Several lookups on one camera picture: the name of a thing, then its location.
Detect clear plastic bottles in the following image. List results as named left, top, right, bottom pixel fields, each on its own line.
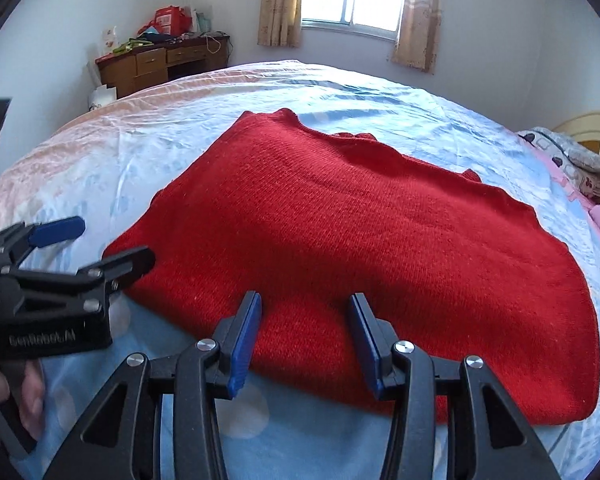
left=192, top=5, right=214, bottom=36

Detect red knitted sweater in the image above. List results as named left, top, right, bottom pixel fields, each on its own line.
left=102, top=108, right=600, bottom=427

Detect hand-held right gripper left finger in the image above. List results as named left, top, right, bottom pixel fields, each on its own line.
left=42, top=290, right=263, bottom=480

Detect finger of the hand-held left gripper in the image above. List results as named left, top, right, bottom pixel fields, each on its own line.
left=0, top=216, right=87, bottom=274
left=0, top=246, right=157, bottom=312

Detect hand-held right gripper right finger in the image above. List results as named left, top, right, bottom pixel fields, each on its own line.
left=347, top=294, right=556, bottom=480

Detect light blue patterned pillow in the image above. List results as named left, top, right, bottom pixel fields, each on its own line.
left=517, top=127, right=600, bottom=172

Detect cream wooden headboard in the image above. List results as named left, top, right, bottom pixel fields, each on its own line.
left=552, top=110, right=600, bottom=191

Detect brown wooden desk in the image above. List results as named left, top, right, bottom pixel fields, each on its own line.
left=95, top=35, right=231, bottom=99

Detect beige patterned curtain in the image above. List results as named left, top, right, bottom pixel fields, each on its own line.
left=257, top=0, right=303, bottom=48
left=391, top=0, right=443, bottom=73

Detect person's left hand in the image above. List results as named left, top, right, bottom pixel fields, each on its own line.
left=0, top=361, right=47, bottom=443

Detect white cartoon print pillow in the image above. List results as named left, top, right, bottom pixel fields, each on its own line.
left=565, top=164, right=600, bottom=192

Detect red gift box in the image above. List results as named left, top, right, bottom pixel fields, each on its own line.
left=152, top=5, right=193, bottom=37

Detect white paper bag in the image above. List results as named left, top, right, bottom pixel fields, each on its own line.
left=89, top=85, right=117, bottom=110

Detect bed with blue pink sheet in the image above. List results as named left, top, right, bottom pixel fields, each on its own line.
left=0, top=60, right=600, bottom=480

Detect green cloth pile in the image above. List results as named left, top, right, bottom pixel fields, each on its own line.
left=112, top=38, right=152, bottom=56

